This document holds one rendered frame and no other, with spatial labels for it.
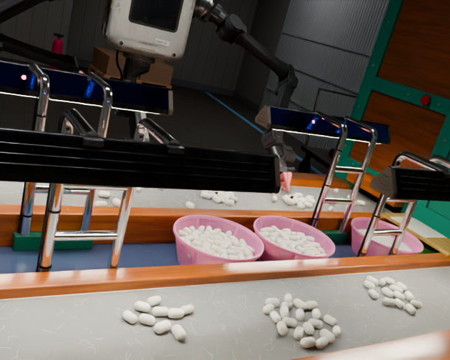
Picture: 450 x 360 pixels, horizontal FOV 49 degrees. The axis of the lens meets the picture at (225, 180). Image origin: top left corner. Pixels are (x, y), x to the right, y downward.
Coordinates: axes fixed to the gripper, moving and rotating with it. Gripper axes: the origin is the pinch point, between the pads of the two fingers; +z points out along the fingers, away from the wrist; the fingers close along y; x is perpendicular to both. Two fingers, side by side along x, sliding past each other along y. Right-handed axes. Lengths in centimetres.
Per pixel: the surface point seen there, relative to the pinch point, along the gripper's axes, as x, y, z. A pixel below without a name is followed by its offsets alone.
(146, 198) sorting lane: -5, -65, 6
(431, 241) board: -31, 32, 36
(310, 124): -33.5, -11.4, -9.1
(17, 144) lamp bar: -71, -117, 29
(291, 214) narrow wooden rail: -15.8, -16.7, 17.8
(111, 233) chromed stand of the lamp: -41, -93, 32
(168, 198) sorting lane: -4, -57, 6
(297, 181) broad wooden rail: 7.4, 14.6, -8.4
